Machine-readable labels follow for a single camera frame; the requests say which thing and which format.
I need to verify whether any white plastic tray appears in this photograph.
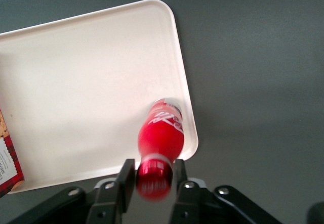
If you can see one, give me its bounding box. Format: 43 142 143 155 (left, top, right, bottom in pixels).
0 0 199 195

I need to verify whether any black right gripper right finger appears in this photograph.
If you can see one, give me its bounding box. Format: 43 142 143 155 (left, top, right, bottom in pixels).
168 159 211 224

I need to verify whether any red cookie box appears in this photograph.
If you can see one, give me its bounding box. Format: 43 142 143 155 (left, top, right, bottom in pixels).
0 109 26 199

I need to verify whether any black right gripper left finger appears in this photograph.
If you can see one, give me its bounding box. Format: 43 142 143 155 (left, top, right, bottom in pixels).
86 158 137 224

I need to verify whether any red coke bottle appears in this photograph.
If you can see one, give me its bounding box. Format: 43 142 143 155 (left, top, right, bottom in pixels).
135 97 185 202

